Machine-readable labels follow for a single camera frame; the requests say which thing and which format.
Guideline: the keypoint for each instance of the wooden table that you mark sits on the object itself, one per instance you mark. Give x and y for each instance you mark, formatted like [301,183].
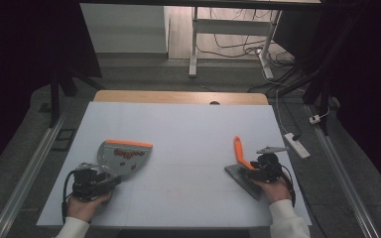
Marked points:
[178,96]

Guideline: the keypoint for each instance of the black floor plate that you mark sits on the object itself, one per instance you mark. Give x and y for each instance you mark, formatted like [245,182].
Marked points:
[64,139]

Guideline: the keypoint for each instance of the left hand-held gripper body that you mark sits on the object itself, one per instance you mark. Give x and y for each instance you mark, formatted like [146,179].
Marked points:
[87,183]

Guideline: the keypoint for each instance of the white power strip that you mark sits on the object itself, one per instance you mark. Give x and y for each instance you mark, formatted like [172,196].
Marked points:
[297,145]

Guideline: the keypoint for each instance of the white table mat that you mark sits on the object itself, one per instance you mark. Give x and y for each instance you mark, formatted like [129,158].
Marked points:
[185,132]

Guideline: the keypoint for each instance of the black metal stand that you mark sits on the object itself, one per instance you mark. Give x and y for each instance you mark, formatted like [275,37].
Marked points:
[324,99]
[55,95]

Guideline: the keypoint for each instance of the white desk frame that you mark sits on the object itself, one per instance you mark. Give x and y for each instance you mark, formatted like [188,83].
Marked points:
[231,27]

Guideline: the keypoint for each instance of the grey dustpan with orange edge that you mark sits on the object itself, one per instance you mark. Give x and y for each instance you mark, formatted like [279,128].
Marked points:
[125,158]

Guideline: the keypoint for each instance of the person's right hand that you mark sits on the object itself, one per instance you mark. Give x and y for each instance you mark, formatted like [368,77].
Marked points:
[274,191]

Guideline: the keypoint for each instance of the small white adapter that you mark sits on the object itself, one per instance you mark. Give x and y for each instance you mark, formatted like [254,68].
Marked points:
[314,119]

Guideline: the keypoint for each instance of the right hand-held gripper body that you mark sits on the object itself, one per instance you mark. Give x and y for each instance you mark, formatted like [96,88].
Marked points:
[268,167]

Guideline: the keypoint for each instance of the aluminium floor rail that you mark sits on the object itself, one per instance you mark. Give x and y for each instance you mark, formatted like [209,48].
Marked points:
[344,178]
[26,178]

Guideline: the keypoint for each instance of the person's left hand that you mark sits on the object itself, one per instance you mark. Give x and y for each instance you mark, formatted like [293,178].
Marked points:
[82,208]

